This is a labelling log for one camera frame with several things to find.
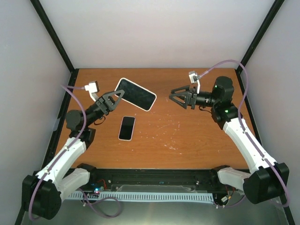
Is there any small black phone white case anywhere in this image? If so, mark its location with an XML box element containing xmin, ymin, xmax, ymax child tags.
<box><xmin>118</xmin><ymin>116</ymin><xmax>135</xmax><ymax>141</ymax></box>

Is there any grey metal front plate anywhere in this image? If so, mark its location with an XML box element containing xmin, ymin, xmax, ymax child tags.
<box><xmin>22</xmin><ymin>200</ymin><xmax>288</xmax><ymax>225</ymax></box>

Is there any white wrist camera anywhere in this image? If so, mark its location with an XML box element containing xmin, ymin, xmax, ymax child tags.
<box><xmin>81</xmin><ymin>81</ymin><xmax>99</xmax><ymax>102</ymax></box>
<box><xmin>188</xmin><ymin>71</ymin><xmax>201</xmax><ymax>94</ymax></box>

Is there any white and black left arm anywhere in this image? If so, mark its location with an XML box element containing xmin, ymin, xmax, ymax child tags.
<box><xmin>22</xmin><ymin>90</ymin><xmax>125</xmax><ymax>221</ymax></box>

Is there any black corner post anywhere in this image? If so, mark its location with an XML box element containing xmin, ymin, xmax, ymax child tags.
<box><xmin>30</xmin><ymin>0</ymin><xmax>77</xmax><ymax>73</ymax></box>
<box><xmin>241</xmin><ymin>0</ymin><xmax>285</xmax><ymax>67</ymax></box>

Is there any black right corner post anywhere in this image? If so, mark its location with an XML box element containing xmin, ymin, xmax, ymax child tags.
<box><xmin>241</xmin><ymin>0</ymin><xmax>285</xmax><ymax>67</ymax></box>

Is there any light blue slotted cable duct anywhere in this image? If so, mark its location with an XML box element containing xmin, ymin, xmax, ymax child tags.
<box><xmin>63</xmin><ymin>189</ymin><xmax>215</xmax><ymax>203</ymax></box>

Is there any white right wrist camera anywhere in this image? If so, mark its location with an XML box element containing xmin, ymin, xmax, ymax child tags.
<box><xmin>188</xmin><ymin>71</ymin><xmax>201</xmax><ymax>94</ymax></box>

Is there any black left corner post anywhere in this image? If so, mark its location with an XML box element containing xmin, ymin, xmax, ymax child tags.
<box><xmin>30</xmin><ymin>0</ymin><xmax>77</xmax><ymax>73</ymax></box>

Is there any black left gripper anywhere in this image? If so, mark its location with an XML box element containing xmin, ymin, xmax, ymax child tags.
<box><xmin>85</xmin><ymin>89</ymin><xmax>125</xmax><ymax>128</ymax></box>

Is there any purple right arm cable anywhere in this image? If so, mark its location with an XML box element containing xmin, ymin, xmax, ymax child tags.
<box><xmin>198</xmin><ymin>60</ymin><xmax>291</xmax><ymax>209</ymax></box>

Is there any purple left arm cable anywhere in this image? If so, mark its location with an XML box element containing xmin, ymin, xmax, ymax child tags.
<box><xmin>28</xmin><ymin>84</ymin><xmax>122</xmax><ymax>221</ymax></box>

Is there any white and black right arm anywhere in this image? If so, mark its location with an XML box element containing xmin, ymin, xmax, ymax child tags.
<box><xmin>169</xmin><ymin>76</ymin><xmax>289</xmax><ymax>204</ymax></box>

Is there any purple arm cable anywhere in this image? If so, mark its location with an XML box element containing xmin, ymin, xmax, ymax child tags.
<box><xmin>28</xmin><ymin>84</ymin><xmax>122</xmax><ymax>221</ymax></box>
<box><xmin>198</xmin><ymin>60</ymin><xmax>291</xmax><ymax>209</ymax></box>

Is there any black aluminium frame rail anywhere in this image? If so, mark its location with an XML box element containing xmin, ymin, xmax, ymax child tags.
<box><xmin>82</xmin><ymin>169</ymin><xmax>227</xmax><ymax>192</ymax></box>

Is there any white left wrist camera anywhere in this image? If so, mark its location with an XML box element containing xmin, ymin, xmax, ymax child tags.
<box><xmin>81</xmin><ymin>81</ymin><xmax>99</xmax><ymax>102</ymax></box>

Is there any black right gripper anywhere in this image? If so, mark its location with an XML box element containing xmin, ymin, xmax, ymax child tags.
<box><xmin>168</xmin><ymin>86</ymin><xmax>218</xmax><ymax>110</ymax></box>

